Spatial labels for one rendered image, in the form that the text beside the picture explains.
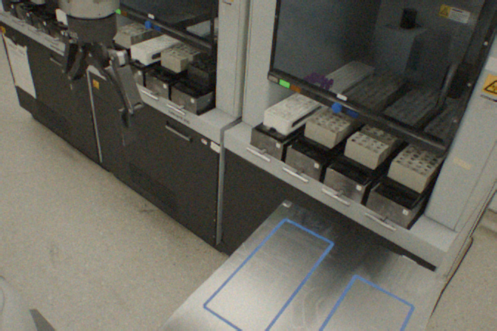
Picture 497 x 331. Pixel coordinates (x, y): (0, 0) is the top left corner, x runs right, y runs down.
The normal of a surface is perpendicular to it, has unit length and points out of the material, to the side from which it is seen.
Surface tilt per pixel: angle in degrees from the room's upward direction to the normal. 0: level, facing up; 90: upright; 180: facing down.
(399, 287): 0
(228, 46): 90
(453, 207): 90
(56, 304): 0
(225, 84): 90
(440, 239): 0
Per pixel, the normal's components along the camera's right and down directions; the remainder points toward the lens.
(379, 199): -0.64, 0.43
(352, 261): 0.07, -0.79
